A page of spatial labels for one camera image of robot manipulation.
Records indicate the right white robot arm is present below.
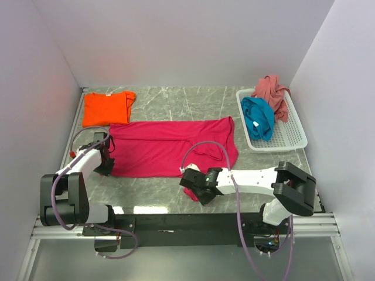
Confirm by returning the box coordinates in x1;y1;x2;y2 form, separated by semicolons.
180;161;316;234

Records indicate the magenta t shirt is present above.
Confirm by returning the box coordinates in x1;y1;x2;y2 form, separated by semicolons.
108;116;238;203

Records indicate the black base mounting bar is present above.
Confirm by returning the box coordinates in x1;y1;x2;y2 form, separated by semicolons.
83;213;289;252

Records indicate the salmon pink t shirt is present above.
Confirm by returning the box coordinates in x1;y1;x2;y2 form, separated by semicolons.
251;74;291;122

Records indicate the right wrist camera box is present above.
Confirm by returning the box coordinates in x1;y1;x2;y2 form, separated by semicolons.
179;163;200;174

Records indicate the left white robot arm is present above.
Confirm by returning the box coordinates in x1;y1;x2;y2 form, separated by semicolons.
39;132;117;235

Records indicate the teal blue t shirt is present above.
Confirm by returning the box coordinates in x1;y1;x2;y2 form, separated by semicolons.
240;97;275;142

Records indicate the aluminium frame rail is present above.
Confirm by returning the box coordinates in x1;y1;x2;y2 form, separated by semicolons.
30;213;340;239

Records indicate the white plastic basket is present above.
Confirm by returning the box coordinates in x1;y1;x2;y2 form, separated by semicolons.
236;88;308;153

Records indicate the folded orange t shirt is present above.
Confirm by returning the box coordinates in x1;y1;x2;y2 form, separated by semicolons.
81;91;136;128

